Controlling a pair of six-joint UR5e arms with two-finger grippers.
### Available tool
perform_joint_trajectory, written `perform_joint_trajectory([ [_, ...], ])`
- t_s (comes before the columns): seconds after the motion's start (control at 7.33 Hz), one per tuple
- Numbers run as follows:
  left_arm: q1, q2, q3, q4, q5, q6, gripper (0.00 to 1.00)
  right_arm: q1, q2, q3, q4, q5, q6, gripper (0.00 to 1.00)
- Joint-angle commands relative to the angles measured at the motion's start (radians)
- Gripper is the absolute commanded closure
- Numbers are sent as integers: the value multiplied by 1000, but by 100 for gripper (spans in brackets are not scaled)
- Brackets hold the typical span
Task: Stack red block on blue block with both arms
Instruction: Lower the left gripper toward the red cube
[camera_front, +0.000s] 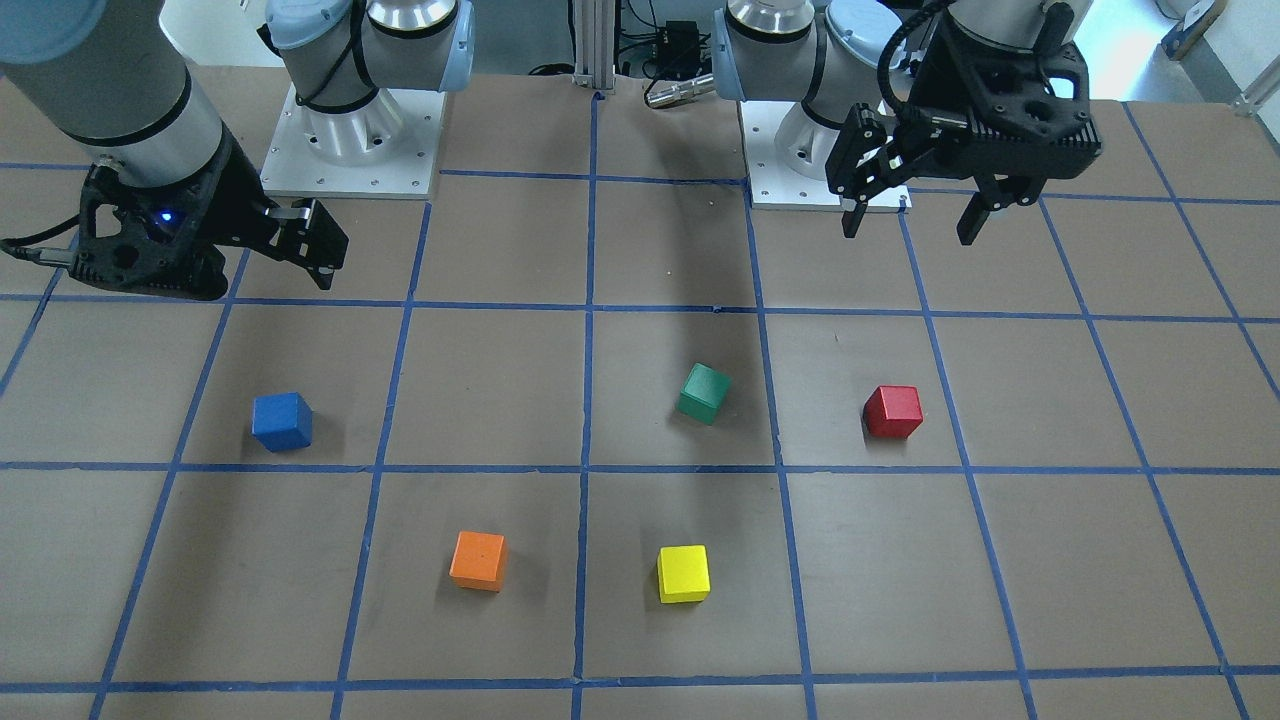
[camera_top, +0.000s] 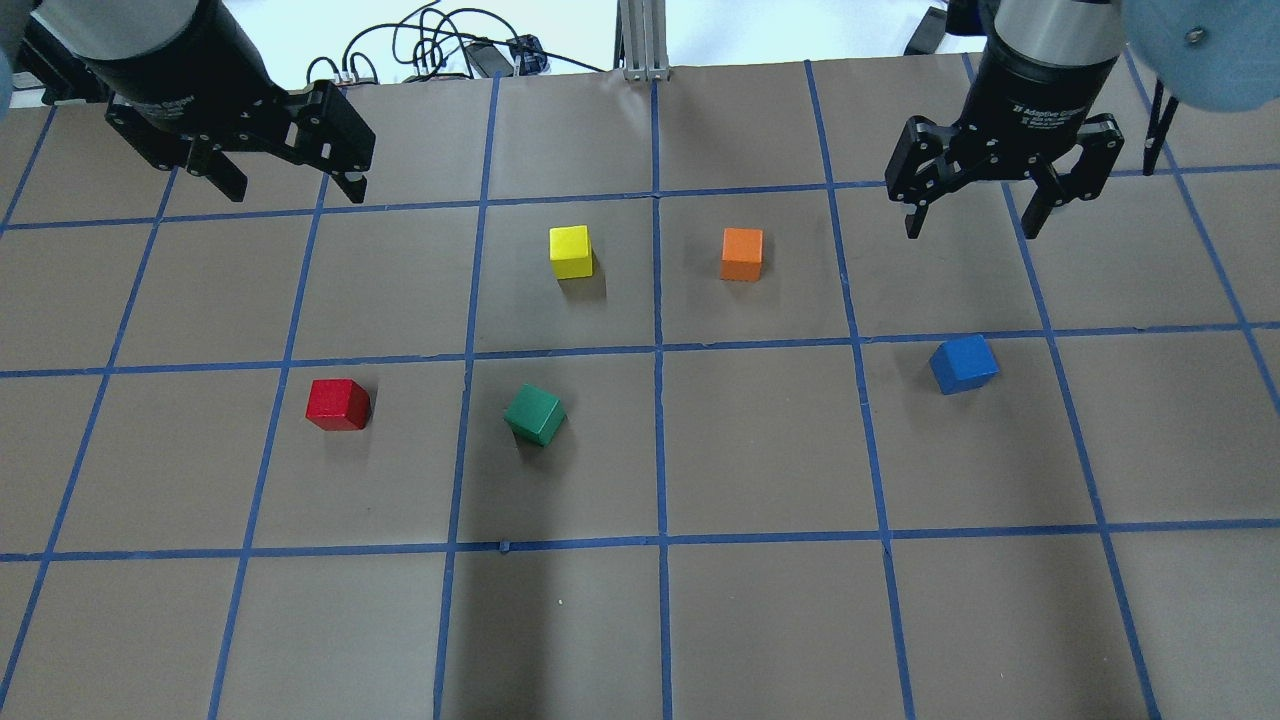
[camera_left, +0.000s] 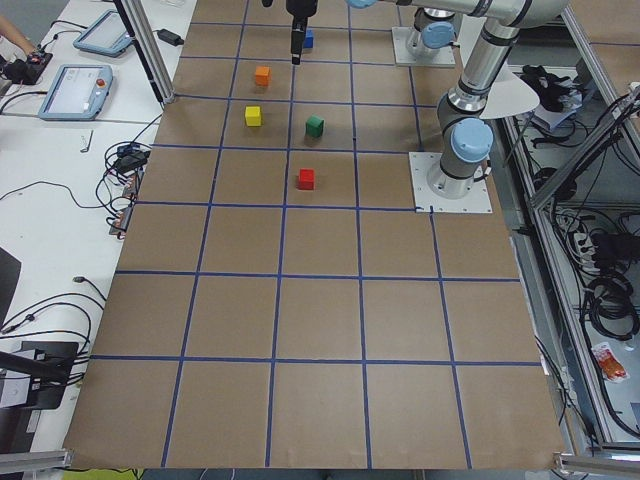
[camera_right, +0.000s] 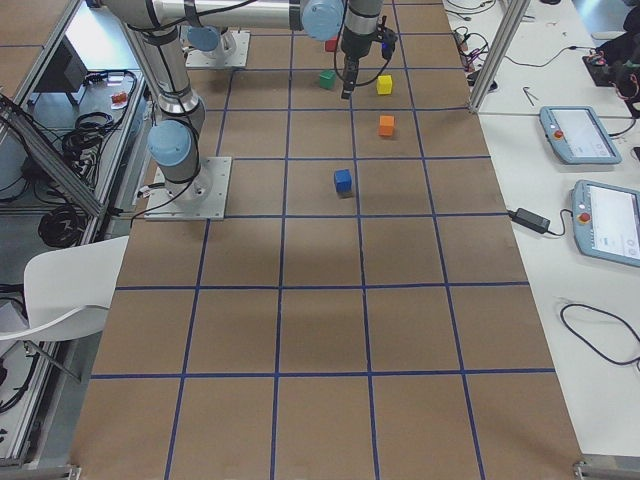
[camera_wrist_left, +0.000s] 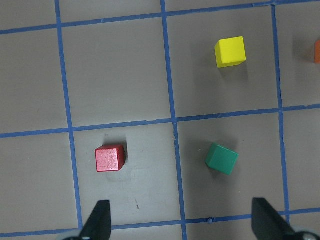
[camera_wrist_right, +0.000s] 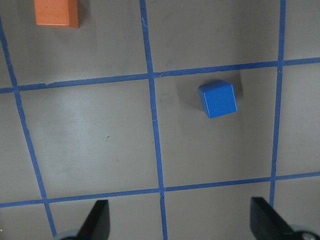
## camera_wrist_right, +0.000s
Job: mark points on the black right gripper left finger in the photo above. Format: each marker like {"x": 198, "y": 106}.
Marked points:
{"x": 97, "y": 225}

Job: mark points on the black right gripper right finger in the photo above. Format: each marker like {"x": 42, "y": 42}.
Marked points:
{"x": 266, "y": 223}

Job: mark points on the orange wooden block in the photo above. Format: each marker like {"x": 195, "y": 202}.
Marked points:
{"x": 56, "y": 13}

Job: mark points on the blue wooden block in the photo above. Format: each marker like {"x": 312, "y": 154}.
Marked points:
{"x": 217, "y": 99}

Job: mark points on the brown paper table cover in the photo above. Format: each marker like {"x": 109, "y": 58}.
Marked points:
{"x": 111, "y": 110}

